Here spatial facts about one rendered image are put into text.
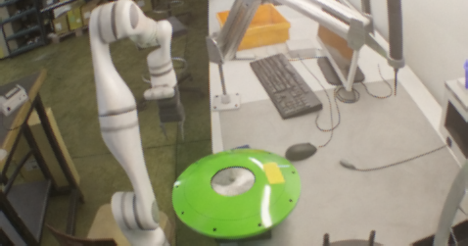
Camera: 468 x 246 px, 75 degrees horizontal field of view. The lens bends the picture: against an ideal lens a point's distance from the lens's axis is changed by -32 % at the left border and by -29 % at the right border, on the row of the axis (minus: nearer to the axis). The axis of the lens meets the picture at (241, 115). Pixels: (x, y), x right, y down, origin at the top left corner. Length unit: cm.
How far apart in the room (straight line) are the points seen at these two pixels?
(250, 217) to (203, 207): 11
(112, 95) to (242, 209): 38
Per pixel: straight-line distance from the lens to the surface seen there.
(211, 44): 144
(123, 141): 81
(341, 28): 98
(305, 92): 153
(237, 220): 90
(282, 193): 94
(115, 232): 161
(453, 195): 52
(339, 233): 105
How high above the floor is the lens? 174
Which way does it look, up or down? 34 degrees down
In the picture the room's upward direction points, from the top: 9 degrees counter-clockwise
